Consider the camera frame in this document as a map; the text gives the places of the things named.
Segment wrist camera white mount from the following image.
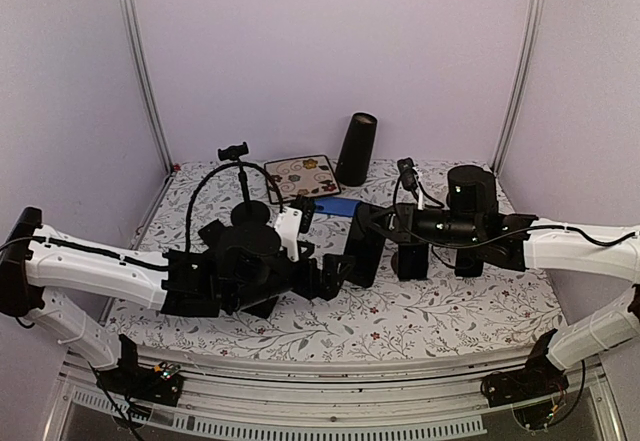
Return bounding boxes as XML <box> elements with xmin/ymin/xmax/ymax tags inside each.
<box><xmin>397</xmin><ymin>158</ymin><xmax>426</xmax><ymax>210</ymax></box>
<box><xmin>273</xmin><ymin>195</ymin><xmax>315</xmax><ymax>262</ymax></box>

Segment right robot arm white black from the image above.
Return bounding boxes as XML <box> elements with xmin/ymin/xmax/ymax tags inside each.
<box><xmin>356</xmin><ymin>159</ymin><xmax>639</xmax><ymax>397</ymax></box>

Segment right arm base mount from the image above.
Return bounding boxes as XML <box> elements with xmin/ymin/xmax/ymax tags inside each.
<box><xmin>480</xmin><ymin>329</ymin><xmax>569</xmax><ymax>407</ymax></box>

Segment right aluminium frame post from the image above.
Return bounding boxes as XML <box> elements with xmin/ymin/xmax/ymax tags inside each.
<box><xmin>491</xmin><ymin>0</ymin><xmax>545</xmax><ymax>177</ymax></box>

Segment blue edged black phone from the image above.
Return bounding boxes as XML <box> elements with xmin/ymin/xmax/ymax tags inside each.
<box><xmin>396</xmin><ymin>243</ymin><xmax>429</xmax><ymax>281</ymax></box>

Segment black clamp phone mount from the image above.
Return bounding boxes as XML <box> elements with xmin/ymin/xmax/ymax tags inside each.
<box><xmin>240</xmin><ymin>295</ymin><xmax>279</xmax><ymax>319</ymax></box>

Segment floral square ceramic plate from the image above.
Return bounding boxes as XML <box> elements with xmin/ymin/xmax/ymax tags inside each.
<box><xmin>263</xmin><ymin>154</ymin><xmax>341</xmax><ymax>203</ymax></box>

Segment black tall phone holder stand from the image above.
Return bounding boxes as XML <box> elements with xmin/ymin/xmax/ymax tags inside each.
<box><xmin>218</xmin><ymin>142</ymin><xmax>270</xmax><ymax>226</ymax></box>

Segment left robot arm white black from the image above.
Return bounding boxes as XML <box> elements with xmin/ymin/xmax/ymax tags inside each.
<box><xmin>1</xmin><ymin>207</ymin><xmax>355</xmax><ymax>395</ymax></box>

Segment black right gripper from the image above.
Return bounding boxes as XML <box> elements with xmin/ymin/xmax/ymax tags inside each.
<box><xmin>366</xmin><ymin>201</ymin><xmax>482</xmax><ymax>246</ymax></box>

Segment blue phone face down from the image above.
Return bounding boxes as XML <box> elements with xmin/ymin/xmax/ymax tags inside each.
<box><xmin>315</xmin><ymin>197</ymin><xmax>360</xmax><ymax>218</ymax></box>

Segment black cylindrical speaker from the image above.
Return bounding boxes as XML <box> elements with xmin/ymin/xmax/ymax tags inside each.
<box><xmin>335</xmin><ymin>112</ymin><xmax>378</xmax><ymax>187</ymax></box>

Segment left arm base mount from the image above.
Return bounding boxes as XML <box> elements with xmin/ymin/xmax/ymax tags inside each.
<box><xmin>97</xmin><ymin>334</ymin><xmax>184</xmax><ymax>407</ymax></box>

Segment black braided left cable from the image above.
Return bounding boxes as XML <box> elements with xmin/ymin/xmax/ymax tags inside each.
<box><xmin>184</xmin><ymin>163</ymin><xmax>289</xmax><ymax>255</ymax></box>

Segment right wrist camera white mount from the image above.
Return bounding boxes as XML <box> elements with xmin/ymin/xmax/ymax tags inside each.
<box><xmin>397</xmin><ymin>158</ymin><xmax>426</xmax><ymax>210</ymax></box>

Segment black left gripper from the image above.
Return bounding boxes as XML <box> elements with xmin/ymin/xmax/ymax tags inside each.
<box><xmin>227</xmin><ymin>241</ymin><xmax>355</xmax><ymax>313</ymax></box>

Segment aluminium frame post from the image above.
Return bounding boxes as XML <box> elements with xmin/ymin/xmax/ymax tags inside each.
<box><xmin>119</xmin><ymin>0</ymin><xmax>173</xmax><ymax>175</ymax></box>
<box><xmin>491</xmin><ymin>0</ymin><xmax>545</xmax><ymax>177</ymax></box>

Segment left aluminium frame post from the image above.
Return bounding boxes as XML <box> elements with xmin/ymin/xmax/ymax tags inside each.
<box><xmin>119</xmin><ymin>0</ymin><xmax>173</xmax><ymax>175</ymax></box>

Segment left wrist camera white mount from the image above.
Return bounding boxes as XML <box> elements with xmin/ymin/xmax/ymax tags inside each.
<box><xmin>273</xmin><ymin>195</ymin><xmax>315</xmax><ymax>262</ymax></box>

